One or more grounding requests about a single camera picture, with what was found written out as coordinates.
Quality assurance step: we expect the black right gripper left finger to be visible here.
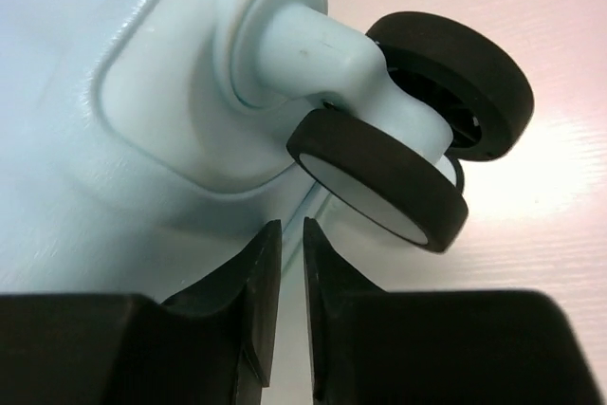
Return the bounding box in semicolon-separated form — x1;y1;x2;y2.
1;220;282;404

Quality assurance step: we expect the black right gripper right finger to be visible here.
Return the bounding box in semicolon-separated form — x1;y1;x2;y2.
303;218;602;404

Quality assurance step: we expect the light blue hard-shell suitcase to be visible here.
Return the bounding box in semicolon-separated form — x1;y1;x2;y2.
1;0;534;298

